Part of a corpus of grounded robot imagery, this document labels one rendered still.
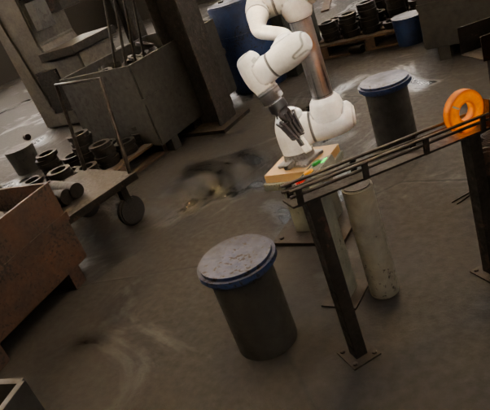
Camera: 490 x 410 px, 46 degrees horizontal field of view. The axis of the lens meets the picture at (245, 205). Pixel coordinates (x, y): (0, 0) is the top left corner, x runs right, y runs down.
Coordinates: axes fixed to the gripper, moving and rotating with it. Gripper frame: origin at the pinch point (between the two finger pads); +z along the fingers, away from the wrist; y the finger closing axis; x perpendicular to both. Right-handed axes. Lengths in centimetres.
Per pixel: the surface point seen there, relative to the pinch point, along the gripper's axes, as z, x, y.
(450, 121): 18, -52, 6
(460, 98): 14, -57, 10
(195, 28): -86, 177, 210
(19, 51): -206, 455, 262
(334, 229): 35.7, 6.5, -6.8
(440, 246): 76, -8, 30
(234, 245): 16.2, 31.7, -32.6
